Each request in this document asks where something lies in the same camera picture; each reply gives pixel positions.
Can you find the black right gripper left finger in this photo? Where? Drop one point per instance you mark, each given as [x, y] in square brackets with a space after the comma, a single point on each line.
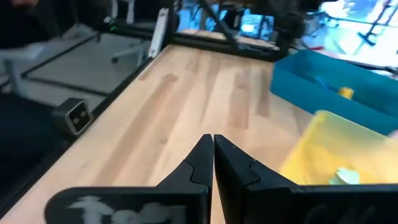
[199, 168]

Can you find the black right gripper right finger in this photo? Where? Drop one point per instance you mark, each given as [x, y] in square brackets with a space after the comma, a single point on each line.
[230, 174]

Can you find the blue mini stapler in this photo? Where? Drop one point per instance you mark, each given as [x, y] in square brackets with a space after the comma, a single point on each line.
[325, 83]

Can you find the yellow mini stapler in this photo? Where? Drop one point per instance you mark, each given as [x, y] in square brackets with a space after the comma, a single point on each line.
[346, 92]

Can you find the yellow plastic bin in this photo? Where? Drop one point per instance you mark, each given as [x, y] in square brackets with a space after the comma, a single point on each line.
[314, 155]

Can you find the blue plastic bin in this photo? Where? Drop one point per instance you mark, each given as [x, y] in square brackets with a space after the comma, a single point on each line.
[311, 90]

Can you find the white aluminium bar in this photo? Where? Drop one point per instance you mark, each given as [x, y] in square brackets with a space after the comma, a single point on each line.
[159, 31]

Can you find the grey table-level camera box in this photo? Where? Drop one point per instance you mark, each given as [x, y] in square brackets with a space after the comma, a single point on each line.
[73, 116]

